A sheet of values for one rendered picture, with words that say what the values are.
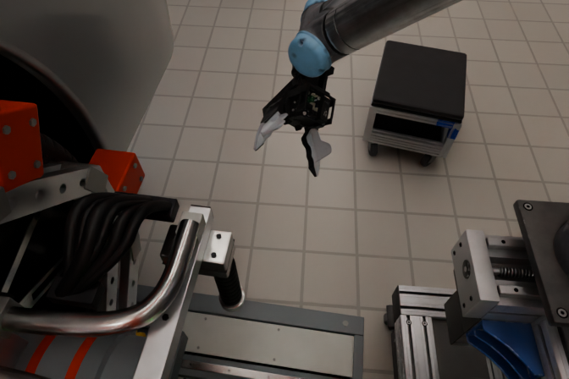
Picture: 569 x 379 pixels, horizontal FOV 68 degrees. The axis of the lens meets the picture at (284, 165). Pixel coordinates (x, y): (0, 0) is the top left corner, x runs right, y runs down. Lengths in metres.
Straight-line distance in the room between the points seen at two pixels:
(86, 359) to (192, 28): 2.23
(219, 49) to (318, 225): 1.22
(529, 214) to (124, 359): 0.69
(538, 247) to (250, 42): 1.97
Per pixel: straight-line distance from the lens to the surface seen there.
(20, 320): 0.55
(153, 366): 0.51
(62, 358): 0.62
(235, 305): 0.74
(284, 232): 1.67
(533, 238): 0.85
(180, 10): 2.82
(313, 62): 0.70
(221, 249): 0.58
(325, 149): 0.81
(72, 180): 0.64
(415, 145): 1.83
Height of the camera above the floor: 1.46
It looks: 53 degrees down
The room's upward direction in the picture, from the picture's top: straight up
